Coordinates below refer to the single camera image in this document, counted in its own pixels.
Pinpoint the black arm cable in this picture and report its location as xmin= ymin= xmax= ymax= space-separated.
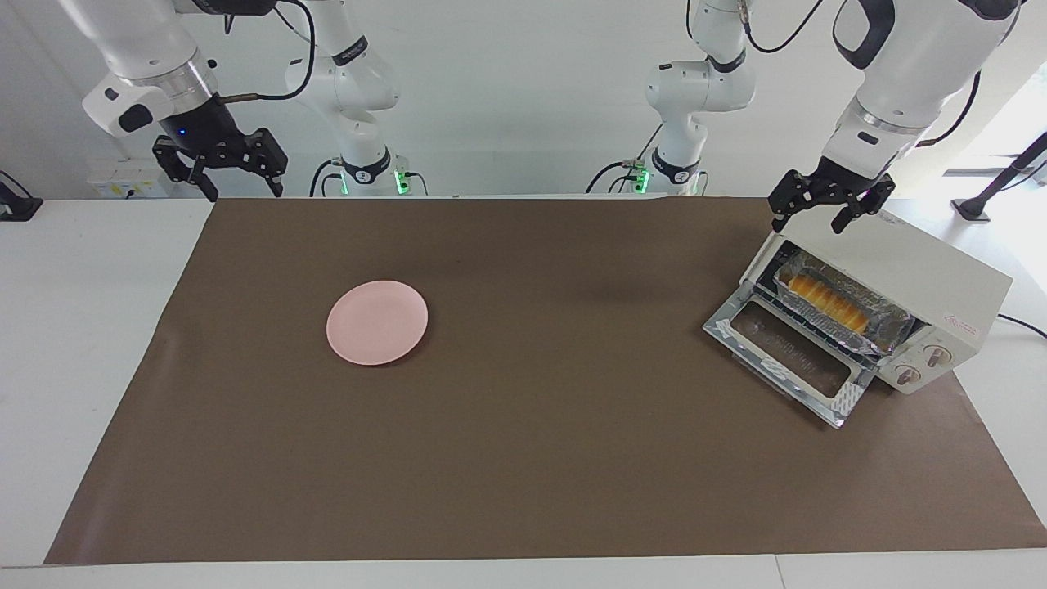
xmin=687 ymin=0 xmax=982 ymax=148
xmin=217 ymin=0 xmax=317 ymax=104

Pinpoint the brown table mat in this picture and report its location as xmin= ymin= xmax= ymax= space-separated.
xmin=45 ymin=196 xmax=1047 ymax=565

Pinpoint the black table clamp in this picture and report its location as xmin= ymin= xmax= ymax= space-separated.
xmin=0 ymin=170 xmax=43 ymax=222

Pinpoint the black stand with base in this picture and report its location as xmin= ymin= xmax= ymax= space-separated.
xmin=951 ymin=131 xmax=1047 ymax=223

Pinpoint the pink round plate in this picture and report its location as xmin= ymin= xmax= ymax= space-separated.
xmin=326 ymin=281 xmax=429 ymax=366

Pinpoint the glass toaster oven door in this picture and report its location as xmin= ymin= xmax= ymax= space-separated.
xmin=703 ymin=296 xmax=876 ymax=429

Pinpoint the silver foil baking tray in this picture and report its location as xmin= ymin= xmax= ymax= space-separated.
xmin=773 ymin=250 xmax=915 ymax=357

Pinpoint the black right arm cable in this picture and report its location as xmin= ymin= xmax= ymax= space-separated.
xmin=217 ymin=0 xmax=317 ymax=104

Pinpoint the black right base cable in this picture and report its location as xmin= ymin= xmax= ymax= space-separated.
xmin=309 ymin=158 xmax=344 ymax=197

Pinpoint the cream toaster oven body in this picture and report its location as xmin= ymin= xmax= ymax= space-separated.
xmin=740 ymin=205 xmax=1013 ymax=395

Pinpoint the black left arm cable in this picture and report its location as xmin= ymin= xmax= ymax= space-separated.
xmin=687 ymin=0 xmax=982 ymax=148

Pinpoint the black base cable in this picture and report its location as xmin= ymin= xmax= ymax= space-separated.
xmin=309 ymin=158 xmax=344 ymax=197
xmin=585 ymin=123 xmax=663 ymax=195

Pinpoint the black left base cable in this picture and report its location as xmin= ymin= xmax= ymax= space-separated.
xmin=585 ymin=123 xmax=663 ymax=195

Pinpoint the sliced yellow bread loaf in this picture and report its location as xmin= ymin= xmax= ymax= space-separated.
xmin=787 ymin=274 xmax=870 ymax=335

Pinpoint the white wall socket box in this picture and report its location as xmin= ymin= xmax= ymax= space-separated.
xmin=88 ymin=160 xmax=167 ymax=199

